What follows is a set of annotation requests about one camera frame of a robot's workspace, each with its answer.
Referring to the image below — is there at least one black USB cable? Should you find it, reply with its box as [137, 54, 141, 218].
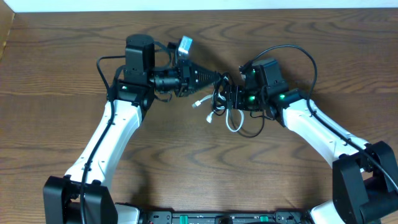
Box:
[211, 72, 267, 139]

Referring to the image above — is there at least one white USB cable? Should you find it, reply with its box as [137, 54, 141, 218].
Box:
[191, 90, 245, 133]

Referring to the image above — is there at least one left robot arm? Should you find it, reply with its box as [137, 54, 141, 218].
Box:
[43, 34, 221, 223]

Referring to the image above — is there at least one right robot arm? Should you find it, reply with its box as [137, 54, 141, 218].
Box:
[220, 58, 397, 223]

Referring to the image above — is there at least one cardboard box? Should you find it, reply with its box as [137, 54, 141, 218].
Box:
[0, 0, 15, 58]

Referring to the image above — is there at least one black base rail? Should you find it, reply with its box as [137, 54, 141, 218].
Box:
[137, 210, 313, 224]

